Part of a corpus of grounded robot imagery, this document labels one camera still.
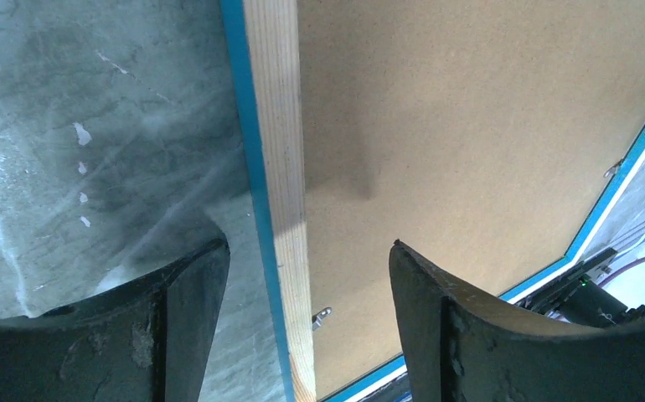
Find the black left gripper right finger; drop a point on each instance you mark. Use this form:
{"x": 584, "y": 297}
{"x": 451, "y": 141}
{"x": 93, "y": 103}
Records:
{"x": 461, "y": 343}

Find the brown cardboard backing board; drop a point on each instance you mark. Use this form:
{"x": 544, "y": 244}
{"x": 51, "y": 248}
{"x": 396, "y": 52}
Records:
{"x": 477, "y": 132}

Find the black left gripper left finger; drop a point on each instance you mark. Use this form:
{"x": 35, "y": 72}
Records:
{"x": 145, "y": 340}

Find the blue wooden picture frame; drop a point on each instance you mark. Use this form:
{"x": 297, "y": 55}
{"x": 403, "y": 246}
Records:
{"x": 265, "y": 56}

